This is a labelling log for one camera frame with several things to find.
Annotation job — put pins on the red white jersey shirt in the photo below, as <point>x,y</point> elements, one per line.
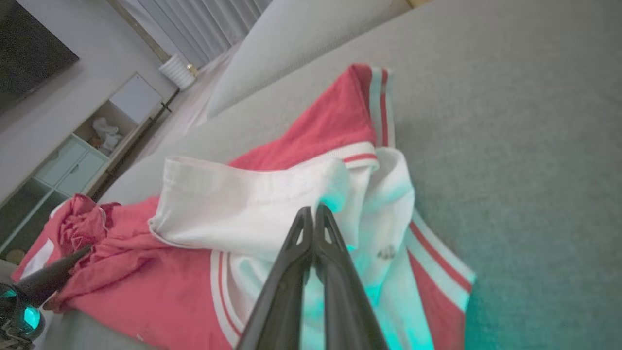
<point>272,194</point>

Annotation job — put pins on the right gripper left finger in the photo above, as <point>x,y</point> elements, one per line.
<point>284,301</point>

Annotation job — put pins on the small gold ornament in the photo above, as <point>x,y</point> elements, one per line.
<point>192,70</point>

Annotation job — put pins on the grey sofa cushion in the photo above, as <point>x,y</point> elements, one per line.
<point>296,43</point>

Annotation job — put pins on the white ribbed plant pot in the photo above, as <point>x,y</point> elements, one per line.
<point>176,72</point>

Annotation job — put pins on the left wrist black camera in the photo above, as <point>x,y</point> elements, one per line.
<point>22,318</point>

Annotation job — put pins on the black television screen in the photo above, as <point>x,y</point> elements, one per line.
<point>26,53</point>

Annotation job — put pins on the white TV cabinet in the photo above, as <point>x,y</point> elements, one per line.
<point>68,165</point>

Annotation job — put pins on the grey pleated curtain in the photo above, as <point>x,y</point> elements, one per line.
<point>204,24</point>

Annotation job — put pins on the grey fabric sofa seat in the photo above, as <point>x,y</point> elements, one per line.
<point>510,146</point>

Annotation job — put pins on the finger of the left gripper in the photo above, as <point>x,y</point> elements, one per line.
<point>51,282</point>

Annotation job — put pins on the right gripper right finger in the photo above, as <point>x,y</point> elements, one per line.
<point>345,306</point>

